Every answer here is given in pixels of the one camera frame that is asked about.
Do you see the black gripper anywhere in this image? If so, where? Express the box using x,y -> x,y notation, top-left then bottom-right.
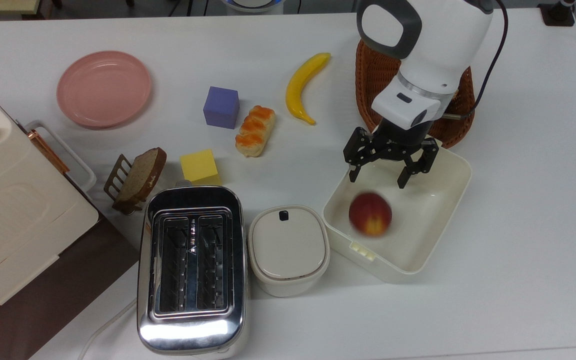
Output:
343,118 -> 441,190

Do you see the red apple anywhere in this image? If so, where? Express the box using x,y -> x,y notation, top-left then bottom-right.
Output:
348,192 -> 393,238

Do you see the cream open plastic container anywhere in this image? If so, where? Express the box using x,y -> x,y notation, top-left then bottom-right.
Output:
321,121 -> 473,284

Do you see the brown wicker basket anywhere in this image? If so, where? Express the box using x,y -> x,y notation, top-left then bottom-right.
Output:
355,39 -> 476,150

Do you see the yellow banana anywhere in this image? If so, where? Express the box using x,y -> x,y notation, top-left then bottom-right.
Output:
285,52 -> 332,126

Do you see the small white lidded bin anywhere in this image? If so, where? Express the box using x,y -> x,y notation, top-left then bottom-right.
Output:
247,205 -> 331,298

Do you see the orange glazed bread loaf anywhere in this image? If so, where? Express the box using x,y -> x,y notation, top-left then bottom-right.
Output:
235,105 -> 276,158

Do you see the purple foam cube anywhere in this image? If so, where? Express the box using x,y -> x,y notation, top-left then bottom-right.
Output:
203,86 -> 240,130

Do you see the yellow foam cube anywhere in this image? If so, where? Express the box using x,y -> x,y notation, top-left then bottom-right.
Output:
180,149 -> 221,186

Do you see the black table clamp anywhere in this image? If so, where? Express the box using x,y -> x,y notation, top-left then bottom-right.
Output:
538,0 -> 576,27

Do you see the brown bread slice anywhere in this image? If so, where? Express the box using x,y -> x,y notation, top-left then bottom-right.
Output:
113,147 -> 167,205

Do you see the cream chrome toaster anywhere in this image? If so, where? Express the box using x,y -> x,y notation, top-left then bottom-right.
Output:
136,181 -> 249,359

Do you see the brass toast rack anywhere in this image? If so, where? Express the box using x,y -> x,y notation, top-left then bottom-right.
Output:
103,154 -> 150,216

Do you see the pink plate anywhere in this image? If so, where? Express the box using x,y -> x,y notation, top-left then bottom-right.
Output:
56,50 -> 153,130

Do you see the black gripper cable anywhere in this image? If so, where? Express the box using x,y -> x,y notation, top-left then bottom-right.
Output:
443,0 -> 510,121

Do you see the white toaster cord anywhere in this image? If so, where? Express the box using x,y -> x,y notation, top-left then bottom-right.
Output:
77,298 -> 138,360

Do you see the cream cabinet with handles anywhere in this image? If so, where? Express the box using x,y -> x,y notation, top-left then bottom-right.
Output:
0,75 -> 100,328

